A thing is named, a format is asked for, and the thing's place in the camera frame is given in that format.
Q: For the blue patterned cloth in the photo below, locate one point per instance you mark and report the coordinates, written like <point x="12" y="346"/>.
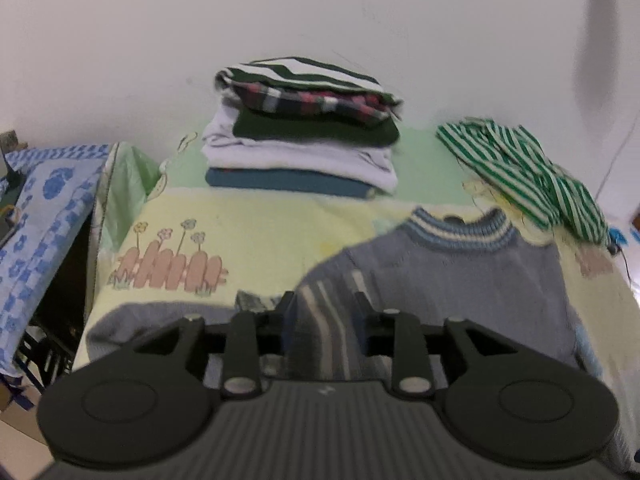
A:
<point x="55" y="201"/>

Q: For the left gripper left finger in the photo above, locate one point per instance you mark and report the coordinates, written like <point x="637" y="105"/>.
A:
<point x="250" y="336"/>

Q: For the white folded garment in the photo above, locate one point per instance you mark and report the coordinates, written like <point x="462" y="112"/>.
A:
<point x="224" y="150"/>

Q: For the blue folded garment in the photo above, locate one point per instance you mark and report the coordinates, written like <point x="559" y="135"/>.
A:
<point x="288" y="180"/>

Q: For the green white striped garment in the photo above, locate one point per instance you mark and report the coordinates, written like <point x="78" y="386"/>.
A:
<point x="512" y="160"/>

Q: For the dark green folded garment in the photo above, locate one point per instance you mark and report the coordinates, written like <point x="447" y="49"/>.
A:
<point x="258" y="126"/>

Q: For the blue plastic object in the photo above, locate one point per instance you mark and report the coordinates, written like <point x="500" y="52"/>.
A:
<point x="625" y="236"/>

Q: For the grey knit sweater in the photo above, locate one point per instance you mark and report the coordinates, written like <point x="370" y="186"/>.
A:
<point x="482" y="270"/>

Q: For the dark green striped folded shirt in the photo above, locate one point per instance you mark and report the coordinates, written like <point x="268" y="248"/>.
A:
<point x="297" y="73"/>

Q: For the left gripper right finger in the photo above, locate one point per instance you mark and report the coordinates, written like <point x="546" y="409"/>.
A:
<point x="399" y="336"/>

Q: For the red plaid folded shirt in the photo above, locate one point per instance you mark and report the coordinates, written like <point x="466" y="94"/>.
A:
<point x="368" y="108"/>

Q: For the yellow baby blanket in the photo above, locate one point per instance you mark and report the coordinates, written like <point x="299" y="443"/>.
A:
<point x="161" y="233"/>

